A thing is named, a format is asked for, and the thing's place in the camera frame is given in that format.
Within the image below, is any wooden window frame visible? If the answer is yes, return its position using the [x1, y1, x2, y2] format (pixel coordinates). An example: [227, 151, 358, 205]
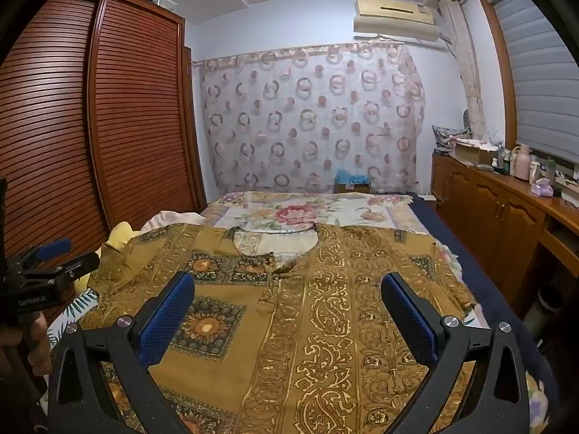
[477, 0, 521, 150]

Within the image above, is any grey window blind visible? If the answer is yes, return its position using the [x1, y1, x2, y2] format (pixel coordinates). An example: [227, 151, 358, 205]
[491, 0, 579, 163]

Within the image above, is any floral bag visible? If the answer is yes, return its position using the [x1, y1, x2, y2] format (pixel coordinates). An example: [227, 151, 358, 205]
[432, 124, 473, 154]

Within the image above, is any bed with floral sheet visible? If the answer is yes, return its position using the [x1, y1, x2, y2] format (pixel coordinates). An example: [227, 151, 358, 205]
[199, 190, 562, 434]

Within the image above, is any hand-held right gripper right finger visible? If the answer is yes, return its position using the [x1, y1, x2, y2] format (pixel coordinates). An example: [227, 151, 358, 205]
[380, 272, 530, 434]

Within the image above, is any beige air conditioner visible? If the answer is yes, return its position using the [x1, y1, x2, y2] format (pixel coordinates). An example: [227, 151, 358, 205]
[353, 0, 446, 48]

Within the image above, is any cream pillow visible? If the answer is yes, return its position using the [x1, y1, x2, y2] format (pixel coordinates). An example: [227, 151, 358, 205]
[140, 210, 206, 231]

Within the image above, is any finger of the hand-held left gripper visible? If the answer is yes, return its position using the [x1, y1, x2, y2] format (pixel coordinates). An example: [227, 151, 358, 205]
[20, 252, 100, 286]
[9, 239, 72, 272]

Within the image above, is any brown louvered wardrobe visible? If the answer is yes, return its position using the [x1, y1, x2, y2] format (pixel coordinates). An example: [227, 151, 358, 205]
[0, 0, 206, 322]

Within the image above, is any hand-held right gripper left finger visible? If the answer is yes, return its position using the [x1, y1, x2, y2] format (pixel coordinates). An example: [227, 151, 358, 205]
[47, 271, 200, 434]

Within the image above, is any yellow cloth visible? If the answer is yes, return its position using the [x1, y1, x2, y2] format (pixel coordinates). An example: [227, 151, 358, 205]
[72, 221, 139, 294]

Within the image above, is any wooden cabinet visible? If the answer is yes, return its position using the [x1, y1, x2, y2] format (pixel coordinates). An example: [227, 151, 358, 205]
[430, 151, 579, 326]

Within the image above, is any ring patterned curtain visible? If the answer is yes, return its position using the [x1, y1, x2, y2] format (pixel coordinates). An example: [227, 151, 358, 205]
[192, 41, 426, 193]

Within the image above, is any leaf print bedsheet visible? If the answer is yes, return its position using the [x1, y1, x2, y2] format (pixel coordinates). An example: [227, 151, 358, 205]
[41, 289, 102, 412]

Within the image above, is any pink thermos flask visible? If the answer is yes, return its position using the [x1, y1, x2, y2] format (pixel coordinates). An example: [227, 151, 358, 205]
[516, 144, 532, 182]

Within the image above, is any navy mattress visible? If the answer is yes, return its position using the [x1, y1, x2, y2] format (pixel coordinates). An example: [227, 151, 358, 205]
[409, 199, 562, 434]

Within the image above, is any beige window curtain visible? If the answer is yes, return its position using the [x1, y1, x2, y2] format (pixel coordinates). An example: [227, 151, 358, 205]
[439, 0, 487, 141]

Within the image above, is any open cardboard box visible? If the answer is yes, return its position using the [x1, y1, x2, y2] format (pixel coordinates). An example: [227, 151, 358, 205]
[455, 138, 498, 166]

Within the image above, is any person's left hand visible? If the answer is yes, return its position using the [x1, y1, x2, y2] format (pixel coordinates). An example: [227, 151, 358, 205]
[0, 312, 51, 378]

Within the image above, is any cardboard box with blue filling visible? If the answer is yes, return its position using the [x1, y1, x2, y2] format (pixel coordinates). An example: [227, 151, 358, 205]
[334, 168, 372, 194]

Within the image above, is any brown patterned shirt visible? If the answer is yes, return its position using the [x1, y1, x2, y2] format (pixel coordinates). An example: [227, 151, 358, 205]
[79, 222, 480, 434]

